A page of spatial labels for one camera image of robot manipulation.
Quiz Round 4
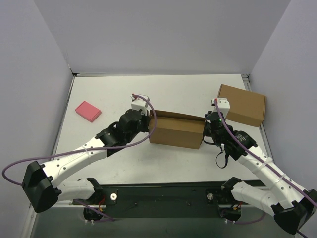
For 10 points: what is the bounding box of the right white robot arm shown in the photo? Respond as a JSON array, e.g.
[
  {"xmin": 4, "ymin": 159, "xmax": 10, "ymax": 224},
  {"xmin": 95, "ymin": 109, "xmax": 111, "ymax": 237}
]
[{"xmin": 204, "ymin": 111, "xmax": 317, "ymax": 235}]

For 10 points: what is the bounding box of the small pink box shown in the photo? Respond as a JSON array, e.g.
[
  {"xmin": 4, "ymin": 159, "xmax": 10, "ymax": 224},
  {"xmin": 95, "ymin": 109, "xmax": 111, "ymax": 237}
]
[{"xmin": 75, "ymin": 101, "xmax": 102, "ymax": 122}]

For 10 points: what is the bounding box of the brown cardboard box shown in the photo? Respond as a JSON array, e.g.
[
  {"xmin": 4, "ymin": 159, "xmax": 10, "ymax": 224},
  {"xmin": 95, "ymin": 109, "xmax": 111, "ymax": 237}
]
[
  {"xmin": 148, "ymin": 110, "xmax": 205, "ymax": 149},
  {"xmin": 218, "ymin": 84, "xmax": 266, "ymax": 127}
]

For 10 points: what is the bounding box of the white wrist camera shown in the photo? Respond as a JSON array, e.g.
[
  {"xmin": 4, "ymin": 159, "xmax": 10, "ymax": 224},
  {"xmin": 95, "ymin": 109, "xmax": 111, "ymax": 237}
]
[
  {"xmin": 131, "ymin": 94, "xmax": 150, "ymax": 115},
  {"xmin": 211, "ymin": 98, "xmax": 230, "ymax": 118}
]

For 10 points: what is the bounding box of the aluminium frame rail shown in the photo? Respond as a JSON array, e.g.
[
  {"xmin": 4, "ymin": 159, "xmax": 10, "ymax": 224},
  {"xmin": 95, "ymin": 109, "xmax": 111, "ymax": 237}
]
[{"xmin": 30, "ymin": 198, "xmax": 74, "ymax": 213}]

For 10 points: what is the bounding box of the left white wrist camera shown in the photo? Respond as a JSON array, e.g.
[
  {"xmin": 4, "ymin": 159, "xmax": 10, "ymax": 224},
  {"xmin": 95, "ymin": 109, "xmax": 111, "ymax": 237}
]
[{"xmin": 131, "ymin": 94, "xmax": 150, "ymax": 115}]

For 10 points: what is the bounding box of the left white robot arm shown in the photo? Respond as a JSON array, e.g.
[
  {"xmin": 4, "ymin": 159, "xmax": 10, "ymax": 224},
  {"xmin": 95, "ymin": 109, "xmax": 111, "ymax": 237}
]
[{"xmin": 22, "ymin": 109, "xmax": 150, "ymax": 213}]

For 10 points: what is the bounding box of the folded brown cardboard box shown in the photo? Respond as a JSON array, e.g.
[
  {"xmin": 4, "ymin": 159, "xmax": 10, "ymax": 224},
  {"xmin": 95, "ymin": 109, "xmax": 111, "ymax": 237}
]
[{"xmin": 218, "ymin": 84, "xmax": 266, "ymax": 127}]

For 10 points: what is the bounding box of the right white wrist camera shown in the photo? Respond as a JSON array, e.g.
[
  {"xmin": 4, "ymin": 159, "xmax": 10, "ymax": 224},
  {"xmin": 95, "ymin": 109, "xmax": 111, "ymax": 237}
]
[{"xmin": 211, "ymin": 98, "xmax": 230, "ymax": 118}]

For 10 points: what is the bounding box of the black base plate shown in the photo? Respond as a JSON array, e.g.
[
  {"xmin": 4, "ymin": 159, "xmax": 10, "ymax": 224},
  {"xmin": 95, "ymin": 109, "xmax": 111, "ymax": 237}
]
[{"xmin": 74, "ymin": 181, "xmax": 270, "ymax": 219}]

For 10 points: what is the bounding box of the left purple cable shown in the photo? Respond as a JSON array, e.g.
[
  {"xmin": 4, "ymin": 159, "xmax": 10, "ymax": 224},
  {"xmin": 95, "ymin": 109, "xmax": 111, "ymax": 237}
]
[{"xmin": 1, "ymin": 94, "xmax": 157, "ymax": 222}]

